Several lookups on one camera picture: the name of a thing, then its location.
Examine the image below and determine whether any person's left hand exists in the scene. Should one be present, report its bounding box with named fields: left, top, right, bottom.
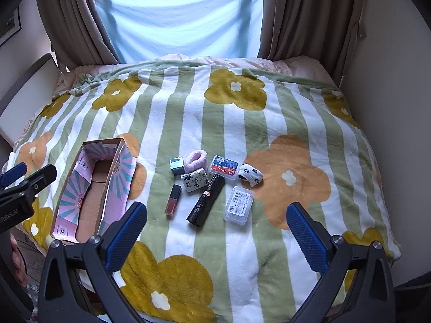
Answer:
left=9, top=234, right=29, bottom=288

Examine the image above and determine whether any pink fluffy sock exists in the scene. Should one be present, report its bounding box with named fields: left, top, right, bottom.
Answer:
left=183, top=150, right=208, bottom=173

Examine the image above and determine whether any small dark teal box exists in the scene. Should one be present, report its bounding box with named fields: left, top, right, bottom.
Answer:
left=170, top=157, right=185, bottom=176

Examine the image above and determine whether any clear floss box red label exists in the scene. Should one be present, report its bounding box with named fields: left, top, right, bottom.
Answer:
left=209, top=155, right=239, bottom=183

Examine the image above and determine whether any white bed headboard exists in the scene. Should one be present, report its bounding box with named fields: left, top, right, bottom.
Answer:
left=0, top=54, right=64, bottom=149

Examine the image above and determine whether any red lip gloss tube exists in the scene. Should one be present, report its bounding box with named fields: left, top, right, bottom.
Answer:
left=164, top=184, right=182, bottom=216

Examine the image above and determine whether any framed wall picture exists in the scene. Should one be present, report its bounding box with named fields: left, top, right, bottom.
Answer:
left=0, top=5, right=22, bottom=46

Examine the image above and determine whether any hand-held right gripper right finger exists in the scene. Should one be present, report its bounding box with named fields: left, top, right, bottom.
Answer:
left=286, top=202, right=395, bottom=323

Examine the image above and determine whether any light blue window cloth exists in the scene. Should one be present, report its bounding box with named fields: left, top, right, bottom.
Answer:
left=94, top=0, right=266, bottom=64

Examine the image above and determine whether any beige curtain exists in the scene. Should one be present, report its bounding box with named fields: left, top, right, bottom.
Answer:
left=35, top=0, right=120, bottom=71
left=258, top=0, right=369, bottom=78

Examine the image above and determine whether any white panda print sock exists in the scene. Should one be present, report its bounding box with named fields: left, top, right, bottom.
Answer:
left=237, top=162, right=264, bottom=188

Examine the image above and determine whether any floral print tissue packet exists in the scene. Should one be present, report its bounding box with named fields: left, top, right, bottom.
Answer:
left=181, top=167, right=208, bottom=194

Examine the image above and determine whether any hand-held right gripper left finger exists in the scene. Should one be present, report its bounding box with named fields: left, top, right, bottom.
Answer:
left=38, top=201, right=149, bottom=323

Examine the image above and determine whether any clear plastic box white label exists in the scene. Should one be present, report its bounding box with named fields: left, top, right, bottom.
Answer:
left=224, top=186, right=254, bottom=224

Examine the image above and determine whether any cardboard box with pink lining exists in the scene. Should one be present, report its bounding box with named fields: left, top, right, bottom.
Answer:
left=50, top=137, right=140, bottom=244

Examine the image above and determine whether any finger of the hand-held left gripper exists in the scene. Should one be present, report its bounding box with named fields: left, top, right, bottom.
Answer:
left=12, top=164, right=58, bottom=198
left=0, top=162, right=28, bottom=186

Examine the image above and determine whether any black trash bag roll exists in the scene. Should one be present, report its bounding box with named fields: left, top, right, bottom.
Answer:
left=187, top=173, right=225, bottom=226

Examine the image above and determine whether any striped flower print blanket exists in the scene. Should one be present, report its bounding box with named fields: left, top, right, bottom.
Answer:
left=10, top=59, right=403, bottom=323

